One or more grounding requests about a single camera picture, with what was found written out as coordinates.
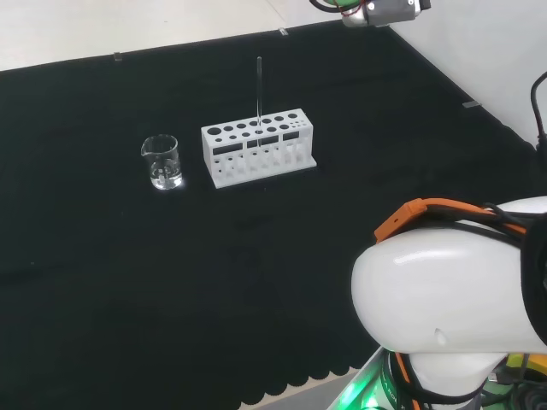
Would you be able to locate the clear glass rod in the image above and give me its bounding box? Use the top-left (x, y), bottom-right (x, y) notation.
top-left (256, 56), bottom-right (265, 149)

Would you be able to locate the white test tube rack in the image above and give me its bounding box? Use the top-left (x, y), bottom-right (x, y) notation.
top-left (200, 108), bottom-right (318, 190)

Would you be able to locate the clear glass beaker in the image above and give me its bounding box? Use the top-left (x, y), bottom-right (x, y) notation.
top-left (140, 134), bottom-right (185, 192)

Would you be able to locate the black bench cloth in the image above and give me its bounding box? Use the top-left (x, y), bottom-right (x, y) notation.
top-left (0, 20), bottom-right (547, 410)

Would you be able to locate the black cable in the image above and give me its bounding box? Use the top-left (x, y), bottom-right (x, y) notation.
top-left (529, 71), bottom-right (547, 151)

